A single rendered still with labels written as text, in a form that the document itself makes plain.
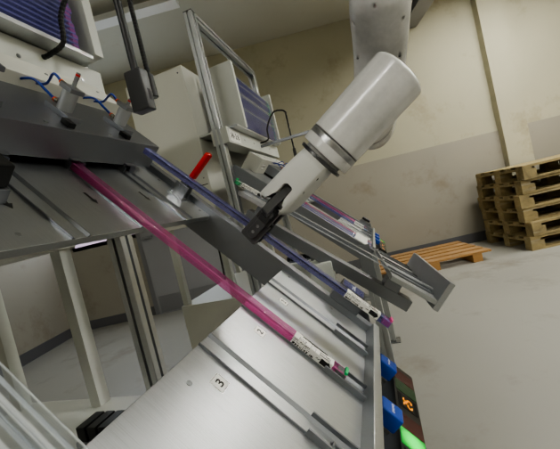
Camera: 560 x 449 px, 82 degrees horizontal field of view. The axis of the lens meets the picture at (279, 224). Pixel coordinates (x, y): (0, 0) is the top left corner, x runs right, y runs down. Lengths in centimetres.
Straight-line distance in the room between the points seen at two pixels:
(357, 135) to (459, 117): 435
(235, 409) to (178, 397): 5
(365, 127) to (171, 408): 39
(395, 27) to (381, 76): 10
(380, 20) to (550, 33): 512
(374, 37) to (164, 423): 54
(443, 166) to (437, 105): 76
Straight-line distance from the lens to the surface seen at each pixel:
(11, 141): 52
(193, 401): 31
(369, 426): 41
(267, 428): 33
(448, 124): 472
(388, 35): 57
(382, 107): 48
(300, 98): 441
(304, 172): 46
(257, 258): 63
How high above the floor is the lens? 97
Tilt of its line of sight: 2 degrees down
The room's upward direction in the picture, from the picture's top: 14 degrees counter-clockwise
